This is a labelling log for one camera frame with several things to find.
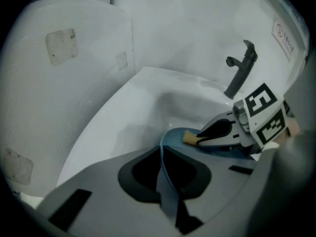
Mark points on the white stepped ledge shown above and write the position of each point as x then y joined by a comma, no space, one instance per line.
37,102

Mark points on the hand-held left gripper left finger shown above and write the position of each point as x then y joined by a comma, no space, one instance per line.
106,176

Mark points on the person's right forearm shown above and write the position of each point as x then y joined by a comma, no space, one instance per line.
293,128

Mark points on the yellow sponge brush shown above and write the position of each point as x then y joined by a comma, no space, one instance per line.
189,137

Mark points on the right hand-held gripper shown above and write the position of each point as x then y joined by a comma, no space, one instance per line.
261,102

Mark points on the big blue plate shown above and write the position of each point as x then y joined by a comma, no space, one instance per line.
172,138

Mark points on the black faucet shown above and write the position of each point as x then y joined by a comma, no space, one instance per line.
240,73

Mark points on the white sink counter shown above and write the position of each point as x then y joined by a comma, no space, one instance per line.
111,132

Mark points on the white wall notice board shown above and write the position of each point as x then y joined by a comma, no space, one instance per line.
290,13

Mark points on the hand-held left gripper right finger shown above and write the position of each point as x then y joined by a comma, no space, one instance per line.
222,176

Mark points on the no smoking wall sign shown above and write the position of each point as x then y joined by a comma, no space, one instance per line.
284,38

